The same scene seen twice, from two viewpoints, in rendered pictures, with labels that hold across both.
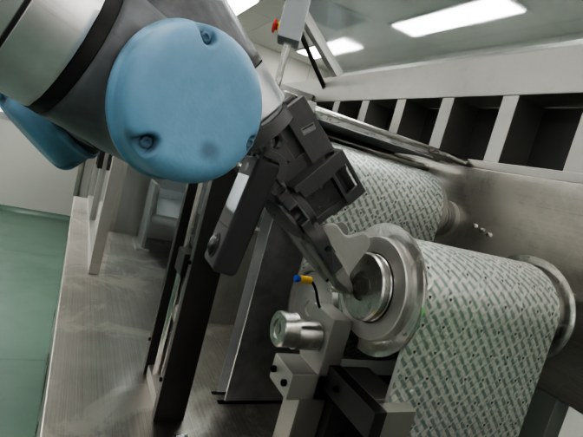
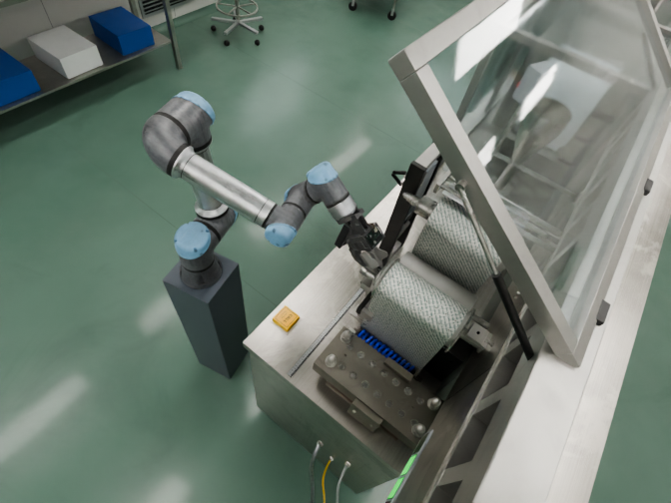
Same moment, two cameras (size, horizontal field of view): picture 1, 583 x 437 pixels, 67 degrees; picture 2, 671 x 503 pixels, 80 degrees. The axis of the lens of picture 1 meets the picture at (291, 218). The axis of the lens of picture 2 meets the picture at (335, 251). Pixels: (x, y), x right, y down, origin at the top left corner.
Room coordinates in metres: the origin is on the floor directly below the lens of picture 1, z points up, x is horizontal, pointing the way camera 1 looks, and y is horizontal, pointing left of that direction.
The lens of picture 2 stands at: (-0.03, -0.54, 2.23)
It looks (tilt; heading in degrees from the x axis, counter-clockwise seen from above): 55 degrees down; 54
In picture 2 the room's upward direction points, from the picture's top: 13 degrees clockwise
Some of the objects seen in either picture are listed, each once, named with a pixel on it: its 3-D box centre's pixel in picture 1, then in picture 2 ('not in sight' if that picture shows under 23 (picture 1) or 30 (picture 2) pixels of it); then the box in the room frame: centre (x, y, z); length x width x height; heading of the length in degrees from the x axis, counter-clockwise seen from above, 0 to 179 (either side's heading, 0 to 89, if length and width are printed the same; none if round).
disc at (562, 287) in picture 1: (519, 308); (459, 330); (0.60, -0.34, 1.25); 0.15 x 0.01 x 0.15; 27
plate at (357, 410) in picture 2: not in sight; (363, 416); (0.32, -0.39, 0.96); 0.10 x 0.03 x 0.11; 117
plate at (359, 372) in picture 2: not in sight; (378, 386); (0.40, -0.34, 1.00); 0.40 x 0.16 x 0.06; 117
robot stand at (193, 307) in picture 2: not in sight; (215, 321); (0.01, 0.33, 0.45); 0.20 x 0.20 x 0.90; 39
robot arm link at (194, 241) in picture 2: not in sight; (195, 245); (0.02, 0.33, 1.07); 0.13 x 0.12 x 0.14; 42
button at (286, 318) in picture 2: not in sight; (286, 318); (0.23, 0.02, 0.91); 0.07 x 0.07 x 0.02; 27
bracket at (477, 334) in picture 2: not in sight; (479, 335); (0.62, -0.38, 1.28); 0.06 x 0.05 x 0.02; 117
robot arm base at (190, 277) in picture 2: not in sight; (199, 264); (0.01, 0.33, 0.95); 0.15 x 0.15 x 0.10
